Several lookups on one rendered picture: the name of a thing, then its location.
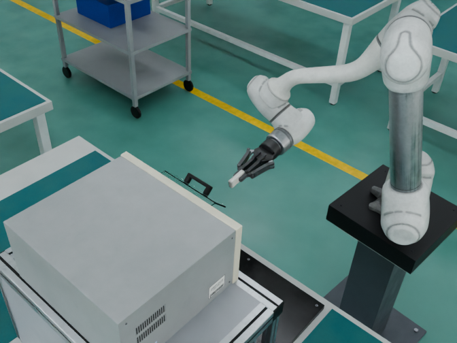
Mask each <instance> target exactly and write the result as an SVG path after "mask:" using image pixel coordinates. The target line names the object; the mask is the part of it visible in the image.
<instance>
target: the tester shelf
mask: <svg viewBox="0 0 457 343"><path fill-rule="evenodd" d="M0 277H2V279H4V281H6V282H7V283H8V284H9V285H10V286H11V287H12V288H13V290H15V292H17V294H19V296H21V298H23V300H25V301H26V302H27V303H28V305H30V307H32V309H34V311H36V313H38V315H40V317H42V318H43V320H45V322H47V324H49V326H51V328H53V330H55V332H57V334H58V335H59V336H60V337H62V339H64V341H66V343H90V342H89V341H88V340H87V339H85V338H84V337H83V336H82V335H81V334H80V333H79V332H78V331H77V330H76V329H75V328H74V327H73V326H72V325H71V324H70V323H68V322H67V321H66V320H65V319H64V318H63V317H62V316H61V315H60V314H59V313H58V312H57V311H56V310H55V309H54V308H53V307H52V306H51V305H50V304H49V303H48V302H47V301H46V300H45V299H44V298H43V297H42V296H41V295H40V294H39V293H38V292H36V291H35V290H34V289H33V288H32V287H31V286H30V285H29V284H28V283H27V282H26V281H25V280H24V279H23V278H22V277H21V276H20V274H19V271H18V268H17V265H16V262H15V258H14V255H13V252H12V248H11V247H9V248H8V249H6V250H4V251H2V252H0ZM283 307H284V301H282V300H281V299H280V298H278V297H276V296H275V295H274V294H272V293H271V292H269V291H268V290H266V289H265V288H264V287H262V286H260V285H259V284H258V283H257V282H255V281H253V280H252V279H251V278H249V277H248V276H246V275H245V274H244V273H242V272H240V271H239V275H238V280H237V281H235V282H234V283H232V284H231V285H230V286H228V287H227V288H226V289H225V290H224V291H223V292H221V294H219V296H217V297H216V298H215V299H214V300H213V301H211V302H210V303H209V304H208V305H207V306H206V307H204V309H202V311H200V312H199V313H198V314H197V315H196V316H195V317H193V318H192V319H191V320H190V321H189V322H187V323H186V324H185V325H184V326H183V327H182V328H181V329H180V330H179V331H178V332H176V333H175V334H174V335H173V336H172V337H171V338H169V339H168V340H167V341H166V342H165V343H253V341H255V339H256V338H257V337H258V336H259V335H260V334H261V333H262V332H263V331H264V330H265V329H266V328H267V327H268V326H270V324H271V323H272V322H273V321H274V320H275V319H276V318H277V317H278V316H279V315H280V314H281V313H282V312H283Z"/></svg>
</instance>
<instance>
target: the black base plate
mask: <svg viewBox="0 0 457 343"><path fill-rule="evenodd" d="M239 271H240V272H242V273H244V274H245V275H246V276H248V277H249V278H251V279H252V280H253V281H255V282H257V283H258V284H259V285H260V286H262V287H264V288H265V289H266V290H268V291H269V292H271V293H272V294H274V295H275V296H276V297H278V298H280V299H281V300H282V301H284V307H283V312H282V313H281V314H280V317H279V322H278V326H277V333H276V338H275V343H293V342H294V341H295V340H296V339H297V338H298V337H299V336H300V335H301V334H302V333H303V332H304V331H305V329H306V328H307V327H308V326H309V325H310V324H311V323H312V321H313V320H314V319H315V318H316V317H317V316H318V315H319V313H321V311H323V309H324V304H322V303H320V302H319V301H318V300H317V299H315V298H313V297H312V296H311V295H309V294H307V293H306V292H304V291H303V290H301V289H300V288H298V287H297V286H295V285H294V284H292V283H291V282H289V281H288V280H286V279H285V278H283V277H282V276H280V275H279V274H277V273H276V272H274V271H273V270H272V269H270V268H268V267H267V266H266V265H264V264H262V263H261V262H260V261H258V260H256V259H255V258H254V257H252V256H250V255H249V254H248V253H246V252H244V251H243V250H242V249H241V250H240V259H239ZM262 334H263V333H261V334H260V335H259V336H258V337H257V339H256V343H261V340H262Z"/></svg>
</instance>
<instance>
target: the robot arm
mask: <svg viewBox="0 0 457 343"><path fill-rule="evenodd" d="M439 19H440V11H439V9H438V8H437V7H436V6H435V4H434V3H432V2H431V1H430V0H419V1H416V2H414V3H412V4H410V5H408V6H407V7H406V8H404V9H403V10H402V11H400V12H399V13H398V14H397V15H396V16H395V17H394V18H393V19H392V20H391V21H390V22H388V23H387V24H386V26H385V27H384V28H383V29H382V30H381V31H380V32H379V33H378V34H377V35H376V37H375V38H374V40H373V41H372V42H371V43H370V45H369V46H368V48H367V49H366V50H365V51H364V52H363V54H362V55H361V56H360V57H359V58H358V59H356V60H355V61H354V62H351V63H348V64H345V65H333V66H325V67H308V68H301V69H294V70H292V71H289V72H287V73H285V74H284V75H282V76H280V77H278V78H270V79H268V77H266V76H262V75H259V76H254V77H253V78H252V79H251V80H250V82H249V83H248V85H247V93H248V96H249V98H250V100H251V102H252V103H253V104H254V106H255V107H256V109H257V110H258V111H259V112H260V113H261V114H262V115H263V116H264V117H265V118H266V119H267V120H268V121H269V122H270V123H271V124H272V125H273V128H274V130H273V131H272V132H271V133H270V134H269V135H268V136H267V137H266V140H265V141H264V142H263V143H262V144H261V145H260V146H259V147H258V148H255V149H254V150H250V148H247V150H246V153H245V154H244V156H243V157H242V158H241V160H240V162H238V164H237V170H238V171H236V172H235V173H234V174H233V177H232V178H231V179H230V180H229V181H228V184H229V187H231V188H233V187H234V186H235V185H236V184H238V183H239V182H243V181H244V180H245V179H246V178H248V177H250V178H251V179H253V178H255V177H257V176H259V175H261V174H262V173H264V172H266V171H267V170H269V169H273V168H275V163H274V161H273V160H274V159H276V158H277V157H278V156H279V155H282V154H284V153H285V152H286V151H287V150H288V149H290V148H291V147H292V146H294V145H295V144H298V143H299V142H300V141H301V140H303V139H304V138H305V137H306V135H307V134H308V133H309V132H310V131H311V129H312V128H313V126H314V124H315V117H314V115H313V113H312V112H311V111H310V110H308V109H307V108H297V109H296V108H294V107H293V106H291V105H290V104H289V102H288V99H289V98H290V90H291V88H292V87H293V86H295V85H298V84H311V83H344V82H353V81H356V80H360V79H362V78H365V77H367V76H368V75H370V74H372V73H373V72H375V71H377V70H378V69H380V68H381V71H382V78H383V82H384V84H385V85H386V87H387V88H388V94H389V137H390V169H389V171H388V175H387V177H386V181H385V183H384V185H383V187H382V189H381V188H379V187H376V186H372V189H371V190H370V192H371V193H372V194H374V196H376V197H377V199H376V200H375V201H374V202H371V203H370V204H369V209H370V210H372V211H374V212H377V213H379V214H381V226H382V229H383V231H384V233H385V235H386V237H387V238H388V239H389V240H391V241H393V242H394V243H396V244H400V245H409V244H413V243H416V242H417V241H418V240H420V239H421V238H422V237H423V235H424V234H425V233H426V231H427V229H428V224H429V218H430V191H431V188H432V184H433V178H434V175H435V167H434V164H433V160H432V159H431V158H430V157H429V155H428V154H427V153H425V152H424V151H422V130H423V103H424V87H425V85H426V84H427V82H428V80H429V77H430V68H431V63H432V57H433V52H432V50H433V39H432V34H433V29H434V28H435V27H436V26H437V24H438V22H439ZM253 153H254V155H253V156H252V154H253ZM250 156H252V158H251V159H249V158H250ZM248 159H249V160H248Z"/></svg>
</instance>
